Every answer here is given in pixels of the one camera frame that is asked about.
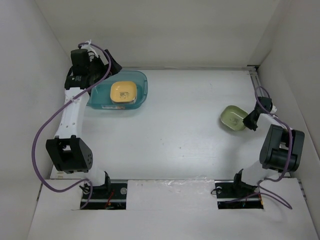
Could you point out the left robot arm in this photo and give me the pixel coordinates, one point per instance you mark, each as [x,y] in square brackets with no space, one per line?
[68,152]

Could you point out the aluminium frame rail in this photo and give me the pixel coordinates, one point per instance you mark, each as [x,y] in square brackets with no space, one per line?
[253,76]

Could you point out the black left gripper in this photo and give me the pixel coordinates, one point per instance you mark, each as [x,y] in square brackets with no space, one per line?
[97,60]

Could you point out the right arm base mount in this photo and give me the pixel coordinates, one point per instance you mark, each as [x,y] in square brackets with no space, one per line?
[230,197]

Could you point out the teal plastic bin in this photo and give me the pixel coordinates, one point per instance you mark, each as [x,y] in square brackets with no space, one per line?
[100,95]

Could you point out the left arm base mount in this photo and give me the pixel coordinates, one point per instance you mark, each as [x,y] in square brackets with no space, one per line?
[112,195]

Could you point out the green plate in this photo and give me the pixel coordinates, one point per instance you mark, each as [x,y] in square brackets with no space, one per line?
[232,117]

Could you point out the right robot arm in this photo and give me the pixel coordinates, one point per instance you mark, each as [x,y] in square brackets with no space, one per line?
[281,151]

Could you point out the yellow plate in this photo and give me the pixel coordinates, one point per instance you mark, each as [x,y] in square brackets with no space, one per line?
[123,92]

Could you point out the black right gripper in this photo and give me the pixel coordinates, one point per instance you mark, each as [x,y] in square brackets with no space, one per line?
[247,122]

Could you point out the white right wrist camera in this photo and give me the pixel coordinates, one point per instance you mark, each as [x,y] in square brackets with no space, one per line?
[273,110]

